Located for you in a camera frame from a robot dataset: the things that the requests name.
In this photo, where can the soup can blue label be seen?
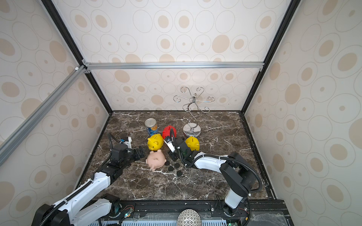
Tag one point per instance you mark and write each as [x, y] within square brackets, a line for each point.
[152, 127]

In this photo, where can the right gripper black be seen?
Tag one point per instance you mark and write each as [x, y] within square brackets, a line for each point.
[175, 143]

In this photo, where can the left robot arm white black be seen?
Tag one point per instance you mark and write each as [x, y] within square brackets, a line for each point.
[71, 210]

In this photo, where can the chrome mug tree stand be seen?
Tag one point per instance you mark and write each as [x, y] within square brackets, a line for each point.
[192, 127]

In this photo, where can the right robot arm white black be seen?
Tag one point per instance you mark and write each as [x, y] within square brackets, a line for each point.
[241, 177]

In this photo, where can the red piggy bank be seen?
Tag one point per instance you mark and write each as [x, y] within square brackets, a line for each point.
[167, 131]

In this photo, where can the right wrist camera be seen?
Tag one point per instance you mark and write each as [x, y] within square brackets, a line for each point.
[169, 142]

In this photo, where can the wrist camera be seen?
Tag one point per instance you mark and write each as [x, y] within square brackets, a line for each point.
[169, 142]
[127, 141]

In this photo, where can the perforated metal ball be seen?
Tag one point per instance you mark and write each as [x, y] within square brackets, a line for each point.
[189, 217]

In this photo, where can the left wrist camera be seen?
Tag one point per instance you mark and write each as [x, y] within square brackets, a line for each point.
[127, 141]

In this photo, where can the yellow piggy bank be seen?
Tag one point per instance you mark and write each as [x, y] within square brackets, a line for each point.
[193, 143]
[155, 142]

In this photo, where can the pink piggy bank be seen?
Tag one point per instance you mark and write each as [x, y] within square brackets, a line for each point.
[156, 160]

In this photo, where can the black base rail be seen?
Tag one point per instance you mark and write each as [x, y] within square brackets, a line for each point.
[165, 213]

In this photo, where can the horizontal aluminium frame bar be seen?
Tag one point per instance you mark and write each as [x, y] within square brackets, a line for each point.
[170, 66]

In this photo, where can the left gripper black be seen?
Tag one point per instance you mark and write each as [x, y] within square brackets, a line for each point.
[139, 156]

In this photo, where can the diagonal aluminium frame bar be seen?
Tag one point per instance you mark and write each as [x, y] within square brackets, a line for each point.
[18, 136]

